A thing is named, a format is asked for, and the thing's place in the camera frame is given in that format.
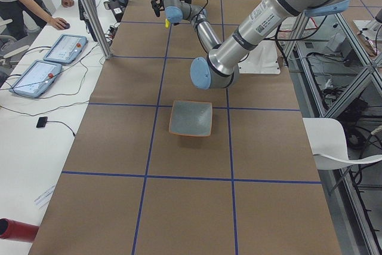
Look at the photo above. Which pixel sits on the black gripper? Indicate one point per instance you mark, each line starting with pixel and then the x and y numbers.
pixel 168 23

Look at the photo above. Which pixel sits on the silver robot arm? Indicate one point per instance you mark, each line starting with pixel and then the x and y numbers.
pixel 219 69

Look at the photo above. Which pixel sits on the grey square plate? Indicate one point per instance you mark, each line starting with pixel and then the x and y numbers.
pixel 191 118

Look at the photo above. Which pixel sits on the teach pendant far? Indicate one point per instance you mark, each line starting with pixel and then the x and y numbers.
pixel 66 49

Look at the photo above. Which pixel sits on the teach pendant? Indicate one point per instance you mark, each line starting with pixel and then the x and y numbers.
pixel 36 79
pixel 66 49

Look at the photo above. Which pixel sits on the teach pendant near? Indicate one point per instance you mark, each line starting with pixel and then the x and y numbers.
pixel 36 79

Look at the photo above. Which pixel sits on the person in white shirt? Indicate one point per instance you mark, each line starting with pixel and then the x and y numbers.
pixel 13 10

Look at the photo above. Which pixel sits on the small black box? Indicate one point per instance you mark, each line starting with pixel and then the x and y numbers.
pixel 42 121

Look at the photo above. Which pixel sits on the white chair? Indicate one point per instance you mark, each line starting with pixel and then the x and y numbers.
pixel 328 144

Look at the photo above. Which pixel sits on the red cylinder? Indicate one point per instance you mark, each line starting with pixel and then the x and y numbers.
pixel 18 231

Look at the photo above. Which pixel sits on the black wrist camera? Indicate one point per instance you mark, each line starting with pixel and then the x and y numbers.
pixel 157 6

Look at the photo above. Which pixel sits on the aluminium frame post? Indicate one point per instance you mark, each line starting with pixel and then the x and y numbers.
pixel 95 24

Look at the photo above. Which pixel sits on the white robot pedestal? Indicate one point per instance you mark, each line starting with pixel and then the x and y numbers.
pixel 262 60

